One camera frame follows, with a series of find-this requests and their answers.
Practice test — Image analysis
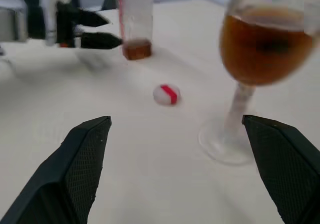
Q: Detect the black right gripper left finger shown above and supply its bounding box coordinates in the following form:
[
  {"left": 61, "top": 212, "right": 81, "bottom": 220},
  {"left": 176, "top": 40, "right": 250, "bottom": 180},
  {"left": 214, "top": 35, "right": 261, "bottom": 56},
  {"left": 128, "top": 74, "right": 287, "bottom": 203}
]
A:
[{"left": 0, "top": 115, "right": 113, "bottom": 224}]

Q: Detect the white red-striped bottle cap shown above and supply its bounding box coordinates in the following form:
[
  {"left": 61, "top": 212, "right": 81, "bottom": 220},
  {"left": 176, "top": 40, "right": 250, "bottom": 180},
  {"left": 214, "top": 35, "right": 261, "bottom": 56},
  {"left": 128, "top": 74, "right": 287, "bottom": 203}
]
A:
[{"left": 152, "top": 83, "right": 181, "bottom": 107}]

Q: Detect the clear cup with brown liquid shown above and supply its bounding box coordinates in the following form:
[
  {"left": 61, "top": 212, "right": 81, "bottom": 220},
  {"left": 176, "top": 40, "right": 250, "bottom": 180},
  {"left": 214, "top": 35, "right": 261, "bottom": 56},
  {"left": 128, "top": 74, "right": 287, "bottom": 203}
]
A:
[{"left": 115, "top": 0, "right": 154, "bottom": 61}]

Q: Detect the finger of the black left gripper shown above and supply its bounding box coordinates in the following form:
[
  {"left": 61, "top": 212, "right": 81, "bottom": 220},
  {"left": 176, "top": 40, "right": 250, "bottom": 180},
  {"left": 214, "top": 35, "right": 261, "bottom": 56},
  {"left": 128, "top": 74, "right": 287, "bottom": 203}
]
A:
[
  {"left": 80, "top": 32, "right": 124, "bottom": 50},
  {"left": 76, "top": 8, "right": 111, "bottom": 27}
]

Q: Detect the clear wine glass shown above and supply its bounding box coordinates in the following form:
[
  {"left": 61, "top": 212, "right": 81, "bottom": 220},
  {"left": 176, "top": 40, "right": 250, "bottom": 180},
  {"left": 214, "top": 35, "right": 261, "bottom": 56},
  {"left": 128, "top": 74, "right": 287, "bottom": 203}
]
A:
[{"left": 198, "top": 0, "right": 320, "bottom": 166}]

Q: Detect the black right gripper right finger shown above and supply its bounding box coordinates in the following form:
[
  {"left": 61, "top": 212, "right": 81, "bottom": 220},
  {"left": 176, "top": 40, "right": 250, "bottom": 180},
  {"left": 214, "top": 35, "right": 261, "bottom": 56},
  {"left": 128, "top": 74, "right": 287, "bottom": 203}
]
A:
[{"left": 241, "top": 114, "right": 320, "bottom": 224}]

